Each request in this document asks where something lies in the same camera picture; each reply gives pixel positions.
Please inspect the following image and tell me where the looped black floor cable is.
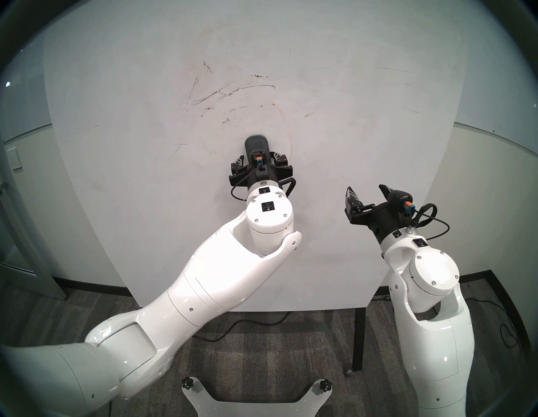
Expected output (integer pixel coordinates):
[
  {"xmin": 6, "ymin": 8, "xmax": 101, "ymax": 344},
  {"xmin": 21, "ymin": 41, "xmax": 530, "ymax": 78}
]
[{"xmin": 462, "ymin": 294, "xmax": 522, "ymax": 347}]

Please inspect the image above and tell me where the dark grey whiteboard eraser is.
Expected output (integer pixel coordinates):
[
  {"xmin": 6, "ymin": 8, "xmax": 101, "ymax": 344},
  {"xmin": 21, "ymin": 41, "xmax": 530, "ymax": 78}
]
[{"xmin": 245, "ymin": 135, "xmax": 272, "ymax": 154}]

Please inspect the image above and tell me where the black floor cable under board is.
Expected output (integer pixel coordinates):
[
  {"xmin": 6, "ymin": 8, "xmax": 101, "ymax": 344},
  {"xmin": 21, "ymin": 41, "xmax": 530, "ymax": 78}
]
[{"xmin": 195, "ymin": 311, "xmax": 291, "ymax": 342}]

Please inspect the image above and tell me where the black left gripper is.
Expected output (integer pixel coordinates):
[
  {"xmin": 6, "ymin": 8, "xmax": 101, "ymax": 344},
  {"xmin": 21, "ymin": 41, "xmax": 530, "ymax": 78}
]
[{"xmin": 229, "ymin": 152, "xmax": 293, "ymax": 188}]

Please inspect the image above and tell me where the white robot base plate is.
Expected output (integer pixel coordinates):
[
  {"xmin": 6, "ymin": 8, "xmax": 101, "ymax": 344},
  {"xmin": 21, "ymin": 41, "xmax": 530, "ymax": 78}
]
[{"xmin": 181, "ymin": 377, "xmax": 332, "ymax": 417}]

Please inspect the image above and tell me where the wall glass board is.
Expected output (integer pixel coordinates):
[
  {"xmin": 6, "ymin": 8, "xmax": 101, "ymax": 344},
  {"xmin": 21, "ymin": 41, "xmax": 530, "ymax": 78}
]
[
  {"xmin": 453, "ymin": 55, "xmax": 538, "ymax": 160},
  {"xmin": 0, "ymin": 46, "xmax": 54, "ymax": 141}
]

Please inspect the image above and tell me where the large white whiteboard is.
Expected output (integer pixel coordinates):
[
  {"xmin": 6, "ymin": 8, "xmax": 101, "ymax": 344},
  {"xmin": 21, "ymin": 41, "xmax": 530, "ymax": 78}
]
[{"xmin": 44, "ymin": 0, "xmax": 468, "ymax": 311}]

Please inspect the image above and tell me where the glass door with grey frame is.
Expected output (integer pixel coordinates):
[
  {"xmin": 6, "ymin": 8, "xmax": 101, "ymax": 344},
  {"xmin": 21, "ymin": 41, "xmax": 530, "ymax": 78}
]
[{"xmin": 0, "ymin": 139, "xmax": 68, "ymax": 300}]

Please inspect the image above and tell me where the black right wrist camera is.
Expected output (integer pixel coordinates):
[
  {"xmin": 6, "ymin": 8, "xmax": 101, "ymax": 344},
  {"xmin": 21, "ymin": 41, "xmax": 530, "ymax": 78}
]
[{"xmin": 389, "ymin": 190, "xmax": 415, "ymax": 216}]

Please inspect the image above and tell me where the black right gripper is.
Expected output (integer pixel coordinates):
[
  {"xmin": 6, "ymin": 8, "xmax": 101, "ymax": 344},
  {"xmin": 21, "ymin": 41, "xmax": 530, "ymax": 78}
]
[{"xmin": 343, "ymin": 184, "xmax": 415, "ymax": 244}]

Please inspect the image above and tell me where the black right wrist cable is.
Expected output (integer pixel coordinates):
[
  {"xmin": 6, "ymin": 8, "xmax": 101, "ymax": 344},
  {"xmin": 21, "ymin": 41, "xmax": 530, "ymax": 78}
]
[{"xmin": 409, "ymin": 203, "xmax": 451, "ymax": 241}]

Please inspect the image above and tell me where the black table leg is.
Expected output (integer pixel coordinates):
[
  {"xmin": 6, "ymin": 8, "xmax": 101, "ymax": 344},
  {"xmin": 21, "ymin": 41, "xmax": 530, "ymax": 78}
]
[{"xmin": 345, "ymin": 307, "xmax": 366, "ymax": 376}]

